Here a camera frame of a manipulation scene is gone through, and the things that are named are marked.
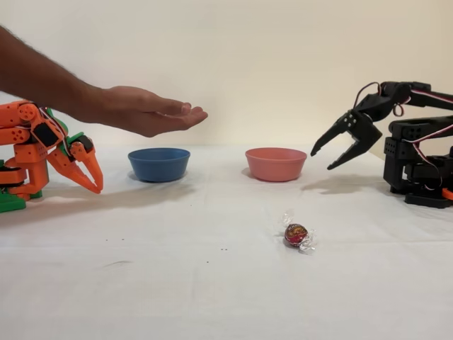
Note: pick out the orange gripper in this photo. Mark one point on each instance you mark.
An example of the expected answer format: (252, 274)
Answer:
(75, 153)

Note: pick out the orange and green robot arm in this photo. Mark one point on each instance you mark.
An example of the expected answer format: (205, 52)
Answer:
(24, 152)

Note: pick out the person's bare forearm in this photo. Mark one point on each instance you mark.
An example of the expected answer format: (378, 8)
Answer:
(39, 74)

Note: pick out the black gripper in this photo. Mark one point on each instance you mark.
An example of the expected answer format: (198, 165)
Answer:
(361, 132)

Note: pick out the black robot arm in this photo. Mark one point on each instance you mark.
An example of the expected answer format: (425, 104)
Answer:
(410, 141)

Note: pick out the pink bowl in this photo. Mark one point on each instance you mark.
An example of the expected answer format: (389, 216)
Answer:
(276, 164)

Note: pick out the blue bowl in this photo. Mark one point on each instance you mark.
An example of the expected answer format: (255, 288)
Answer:
(159, 164)

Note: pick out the white tablecloth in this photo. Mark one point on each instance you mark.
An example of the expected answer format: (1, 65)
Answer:
(226, 276)

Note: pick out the foil candy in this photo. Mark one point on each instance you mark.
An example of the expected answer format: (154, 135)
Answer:
(295, 233)

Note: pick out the person's bare hand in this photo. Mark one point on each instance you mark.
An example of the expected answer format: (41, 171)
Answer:
(141, 110)

